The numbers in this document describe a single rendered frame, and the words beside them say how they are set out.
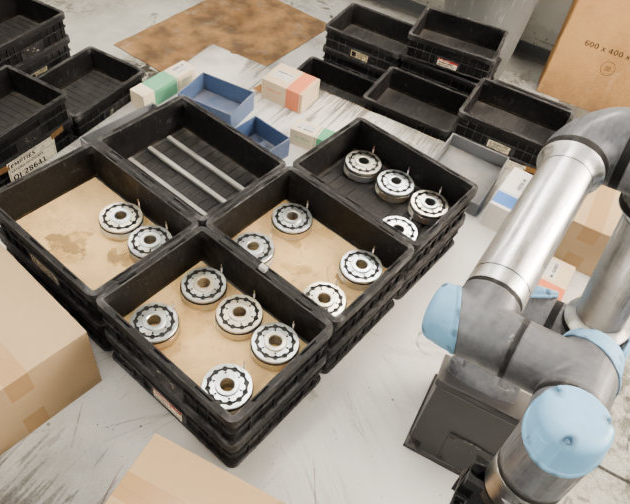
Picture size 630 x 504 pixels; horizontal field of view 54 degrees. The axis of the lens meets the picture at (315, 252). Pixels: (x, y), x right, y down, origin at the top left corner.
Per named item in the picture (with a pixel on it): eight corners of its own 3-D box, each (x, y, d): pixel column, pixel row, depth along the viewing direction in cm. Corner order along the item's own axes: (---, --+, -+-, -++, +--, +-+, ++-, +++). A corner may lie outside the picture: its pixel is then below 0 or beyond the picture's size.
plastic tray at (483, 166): (448, 144, 206) (452, 132, 202) (504, 169, 200) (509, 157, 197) (415, 188, 190) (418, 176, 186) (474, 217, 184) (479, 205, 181)
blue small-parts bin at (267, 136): (254, 132, 199) (255, 115, 194) (289, 155, 194) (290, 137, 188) (209, 160, 188) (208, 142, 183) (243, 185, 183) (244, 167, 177)
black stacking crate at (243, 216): (405, 279, 151) (416, 249, 143) (330, 355, 135) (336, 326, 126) (286, 197, 165) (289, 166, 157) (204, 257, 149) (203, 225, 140)
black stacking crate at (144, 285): (329, 356, 135) (335, 327, 126) (232, 452, 118) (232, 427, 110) (203, 257, 149) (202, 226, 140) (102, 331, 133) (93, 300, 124)
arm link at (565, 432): (631, 406, 59) (610, 471, 53) (579, 462, 66) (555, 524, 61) (554, 361, 61) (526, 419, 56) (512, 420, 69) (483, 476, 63)
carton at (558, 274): (524, 264, 174) (534, 247, 168) (564, 284, 170) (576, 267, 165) (504, 301, 164) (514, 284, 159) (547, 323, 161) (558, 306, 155)
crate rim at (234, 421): (335, 332, 127) (337, 325, 126) (232, 432, 111) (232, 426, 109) (202, 230, 142) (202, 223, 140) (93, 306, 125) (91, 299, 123)
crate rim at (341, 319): (415, 254, 144) (417, 248, 142) (335, 332, 127) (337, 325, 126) (288, 170, 158) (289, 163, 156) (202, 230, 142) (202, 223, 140)
